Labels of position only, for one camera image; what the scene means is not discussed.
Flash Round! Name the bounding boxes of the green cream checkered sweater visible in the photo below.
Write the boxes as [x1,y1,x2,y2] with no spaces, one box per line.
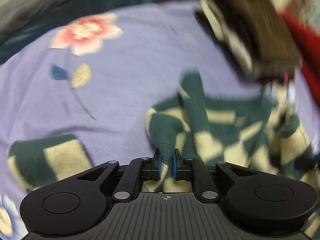
[6,68,320,238]

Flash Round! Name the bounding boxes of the brown folded clothes stack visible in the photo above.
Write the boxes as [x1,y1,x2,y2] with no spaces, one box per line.
[198,0,301,80]

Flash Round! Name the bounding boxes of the purple floral bed sheet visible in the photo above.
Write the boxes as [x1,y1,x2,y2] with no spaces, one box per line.
[0,0,320,238]

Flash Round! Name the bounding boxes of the teal blue blanket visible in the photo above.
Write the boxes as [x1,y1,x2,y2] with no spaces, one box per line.
[1,0,149,63]

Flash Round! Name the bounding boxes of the red garment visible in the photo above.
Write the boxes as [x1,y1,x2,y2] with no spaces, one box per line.
[279,13,320,106]

